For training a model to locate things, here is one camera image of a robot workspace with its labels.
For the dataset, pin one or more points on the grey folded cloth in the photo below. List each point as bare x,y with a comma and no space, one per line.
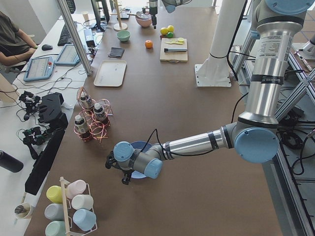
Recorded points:
116,52

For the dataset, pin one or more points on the wooden cutting board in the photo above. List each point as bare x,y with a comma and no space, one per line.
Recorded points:
174,56

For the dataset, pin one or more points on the yellow cup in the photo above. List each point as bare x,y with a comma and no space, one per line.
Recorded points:
54,194

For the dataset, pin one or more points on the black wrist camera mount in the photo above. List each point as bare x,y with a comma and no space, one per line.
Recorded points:
111,161

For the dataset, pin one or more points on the green lime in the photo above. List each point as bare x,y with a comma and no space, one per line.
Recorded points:
169,35

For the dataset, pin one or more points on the black keyboard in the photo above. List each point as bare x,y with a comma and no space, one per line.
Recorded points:
65,37

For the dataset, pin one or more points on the bottle lower left rack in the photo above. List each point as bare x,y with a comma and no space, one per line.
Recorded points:
82,129

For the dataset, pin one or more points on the seated person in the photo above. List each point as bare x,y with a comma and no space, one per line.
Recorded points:
15,45

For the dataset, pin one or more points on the wooden cup rack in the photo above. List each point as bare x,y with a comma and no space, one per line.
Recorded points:
70,228

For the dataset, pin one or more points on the wooden stand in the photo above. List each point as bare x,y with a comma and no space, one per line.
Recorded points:
120,25

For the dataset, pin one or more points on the green bowl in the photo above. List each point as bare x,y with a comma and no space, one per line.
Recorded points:
123,35

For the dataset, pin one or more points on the pink cup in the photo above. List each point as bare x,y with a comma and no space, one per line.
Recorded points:
75,188

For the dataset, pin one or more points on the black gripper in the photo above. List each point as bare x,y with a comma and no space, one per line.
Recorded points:
126,178

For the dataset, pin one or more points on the copper wire bottle rack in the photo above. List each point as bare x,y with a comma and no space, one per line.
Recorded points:
97,129

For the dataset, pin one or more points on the grey cup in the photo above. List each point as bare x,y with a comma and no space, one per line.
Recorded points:
54,212

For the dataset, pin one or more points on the green cup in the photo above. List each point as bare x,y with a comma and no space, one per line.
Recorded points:
55,228

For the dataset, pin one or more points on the yellow lemon lower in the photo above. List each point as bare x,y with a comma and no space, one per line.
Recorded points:
170,28

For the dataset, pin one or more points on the yellow lemon upper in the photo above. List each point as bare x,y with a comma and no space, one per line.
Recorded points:
164,31

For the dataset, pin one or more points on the blue cup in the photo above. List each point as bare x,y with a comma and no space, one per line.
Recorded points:
84,219

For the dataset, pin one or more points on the white cup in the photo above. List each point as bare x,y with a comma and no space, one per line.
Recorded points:
82,201

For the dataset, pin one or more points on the paper cup with utensils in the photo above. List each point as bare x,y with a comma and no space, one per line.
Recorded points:
23,211

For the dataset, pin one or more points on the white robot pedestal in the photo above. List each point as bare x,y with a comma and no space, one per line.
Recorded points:
214,72

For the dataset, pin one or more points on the pink bowl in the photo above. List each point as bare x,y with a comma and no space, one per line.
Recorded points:
144,20

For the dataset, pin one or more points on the black water bottle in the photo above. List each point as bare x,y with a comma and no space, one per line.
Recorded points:
10,163

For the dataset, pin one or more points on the teach pendant with red button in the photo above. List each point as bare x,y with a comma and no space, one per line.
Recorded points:
39,69

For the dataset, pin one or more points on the bottle top in rack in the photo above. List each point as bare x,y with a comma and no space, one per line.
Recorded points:
87,102

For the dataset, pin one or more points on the bottle lower right rack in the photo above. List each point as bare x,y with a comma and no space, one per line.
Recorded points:
100,114

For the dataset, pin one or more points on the yellow lemon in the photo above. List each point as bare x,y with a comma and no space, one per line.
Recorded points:
164,31
170,28

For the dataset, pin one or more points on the blue plate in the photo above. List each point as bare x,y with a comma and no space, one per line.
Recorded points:
139,145

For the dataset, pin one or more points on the orange fruit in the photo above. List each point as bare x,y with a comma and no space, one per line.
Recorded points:
148,44

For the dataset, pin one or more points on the black computer mouse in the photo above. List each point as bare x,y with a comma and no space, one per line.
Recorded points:
46,47

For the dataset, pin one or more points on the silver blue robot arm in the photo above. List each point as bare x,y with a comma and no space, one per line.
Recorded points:
253,135

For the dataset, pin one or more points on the cream rabbit tray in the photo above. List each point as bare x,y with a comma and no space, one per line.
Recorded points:
110,73

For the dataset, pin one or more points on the aluminium frame post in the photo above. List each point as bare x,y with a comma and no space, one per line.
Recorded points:
65,12

